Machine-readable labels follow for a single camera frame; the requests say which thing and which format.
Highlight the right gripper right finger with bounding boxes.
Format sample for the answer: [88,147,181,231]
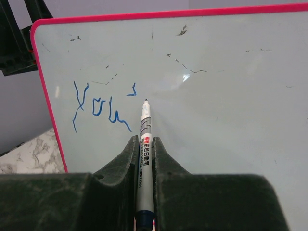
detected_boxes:
[152,137,289,231]

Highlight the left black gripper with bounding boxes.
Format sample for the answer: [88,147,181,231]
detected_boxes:
[0,0,38,76]

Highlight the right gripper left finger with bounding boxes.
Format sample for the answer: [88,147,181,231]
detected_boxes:
[0,136,138,231]

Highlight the blue capped marker pen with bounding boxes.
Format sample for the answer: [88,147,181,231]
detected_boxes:
[135,99,154,231]

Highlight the pink framed whiteboard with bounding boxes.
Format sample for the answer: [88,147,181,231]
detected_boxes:
[31,2,308,231]

